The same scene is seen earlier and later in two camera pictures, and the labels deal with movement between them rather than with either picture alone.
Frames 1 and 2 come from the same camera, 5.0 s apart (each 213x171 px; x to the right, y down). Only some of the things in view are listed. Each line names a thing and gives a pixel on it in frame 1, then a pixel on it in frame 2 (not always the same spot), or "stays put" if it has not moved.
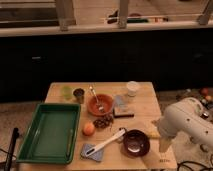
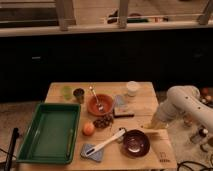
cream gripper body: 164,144 → 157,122
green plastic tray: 53,135 stays put
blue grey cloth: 97,155 stays put
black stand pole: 11,150 stays put
